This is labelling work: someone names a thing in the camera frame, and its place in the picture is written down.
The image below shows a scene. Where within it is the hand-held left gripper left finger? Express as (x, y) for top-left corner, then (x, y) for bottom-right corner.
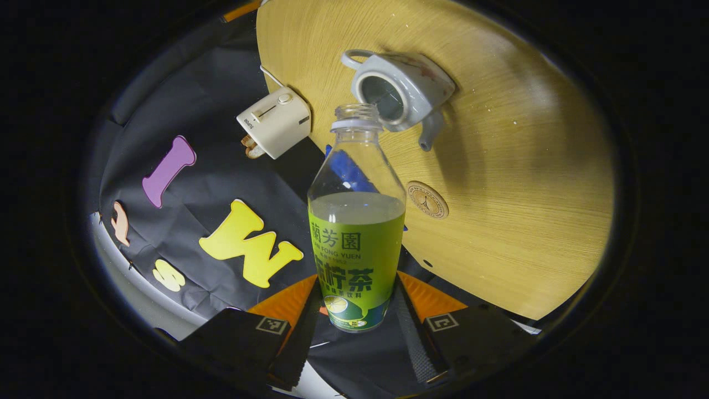
(155, 274), (323, 391)

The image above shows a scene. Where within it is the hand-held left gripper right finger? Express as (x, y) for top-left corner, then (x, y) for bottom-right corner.
(392, 270), (535, 388)

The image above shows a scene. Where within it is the green label water bottle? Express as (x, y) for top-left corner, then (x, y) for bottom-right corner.
(307, 103), (407, 333)

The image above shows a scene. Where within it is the round brown coaster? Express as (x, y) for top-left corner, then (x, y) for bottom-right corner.
(406, 181), (450, 219)

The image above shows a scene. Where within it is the grey ceramic teacup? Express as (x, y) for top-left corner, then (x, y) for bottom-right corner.
(341, 49), (456, 152)

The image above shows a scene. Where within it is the white toaster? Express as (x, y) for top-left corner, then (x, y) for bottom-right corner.
(237, 86), (312, 160)

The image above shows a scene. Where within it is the blue towel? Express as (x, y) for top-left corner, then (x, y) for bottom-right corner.
(324, 144), (408, 232)

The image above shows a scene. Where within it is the white toaster cable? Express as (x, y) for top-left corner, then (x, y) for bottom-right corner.
(259, 65), (284, 89)

